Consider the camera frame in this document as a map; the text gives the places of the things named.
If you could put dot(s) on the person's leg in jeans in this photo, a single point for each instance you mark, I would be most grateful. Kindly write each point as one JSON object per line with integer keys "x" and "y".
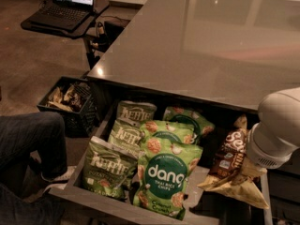
{"x": 44, "y": 132}

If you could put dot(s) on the front green Kettle chip bag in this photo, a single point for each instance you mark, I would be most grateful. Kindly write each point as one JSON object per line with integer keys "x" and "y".
{"x": 107, "y": 168}

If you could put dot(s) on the black laptop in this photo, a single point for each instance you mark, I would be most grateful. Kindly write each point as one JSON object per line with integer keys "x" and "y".
{"x": 63, "y": 14}

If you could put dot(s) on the open grey drawer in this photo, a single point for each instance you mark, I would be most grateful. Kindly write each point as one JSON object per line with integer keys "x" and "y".
{"x": 202, "y": 208}

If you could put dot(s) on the middle green Dang chip bag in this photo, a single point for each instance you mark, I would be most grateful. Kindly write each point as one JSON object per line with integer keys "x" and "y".
{"x": 173, "y": 131}

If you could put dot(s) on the back green Kettle chip bag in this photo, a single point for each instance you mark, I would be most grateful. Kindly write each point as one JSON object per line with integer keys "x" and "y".
{"x": 136, "y": 111}

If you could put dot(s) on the black laptop stand table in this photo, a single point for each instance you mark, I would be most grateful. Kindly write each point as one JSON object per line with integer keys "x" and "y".
{"x": 79, "y": 32}

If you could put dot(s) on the brown sea salt chip bag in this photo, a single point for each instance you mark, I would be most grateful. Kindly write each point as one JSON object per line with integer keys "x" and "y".
{"x": 224, "y": 176}

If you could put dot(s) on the green dang chip bag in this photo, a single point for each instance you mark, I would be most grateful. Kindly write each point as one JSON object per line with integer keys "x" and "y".
{"x": 173, "y": 131}
{"x": 163, "y": 171}
{"x": 202, "y": 126}

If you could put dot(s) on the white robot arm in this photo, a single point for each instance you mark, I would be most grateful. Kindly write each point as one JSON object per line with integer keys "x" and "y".
{"x": 272, "y": 141}

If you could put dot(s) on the green kettle chip bag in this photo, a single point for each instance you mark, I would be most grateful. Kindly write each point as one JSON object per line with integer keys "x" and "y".
{"x": 136, "y": 111}
{"x": 126, "y": 137}
{"x": 107, "y": 168}

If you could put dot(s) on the black plastic crate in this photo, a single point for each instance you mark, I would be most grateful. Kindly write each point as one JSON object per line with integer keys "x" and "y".
{"x": 78, "y": 124}

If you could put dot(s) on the back green Dang chip bag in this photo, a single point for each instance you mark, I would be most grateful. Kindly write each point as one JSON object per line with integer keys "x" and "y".
{"x": 202, "y": 126}

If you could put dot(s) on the middle green Kettle chip bag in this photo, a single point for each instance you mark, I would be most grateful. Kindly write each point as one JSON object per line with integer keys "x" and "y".
{"x": 126, "y": 137}

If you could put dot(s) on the snack wrappers in crate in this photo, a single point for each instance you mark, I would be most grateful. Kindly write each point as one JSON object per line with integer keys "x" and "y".
{"x": 70, "y": 98}

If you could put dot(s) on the front green Dang chip bag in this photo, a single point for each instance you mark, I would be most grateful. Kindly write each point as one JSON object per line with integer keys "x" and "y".
{"x": 163, "y": 171}

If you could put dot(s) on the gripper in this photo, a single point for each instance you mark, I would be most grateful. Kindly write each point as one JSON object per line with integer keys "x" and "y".
{"x": 262, "y": 156}

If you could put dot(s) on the white sneaker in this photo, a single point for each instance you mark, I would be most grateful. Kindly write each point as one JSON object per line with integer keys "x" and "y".
{"x": 61, "y": 178}

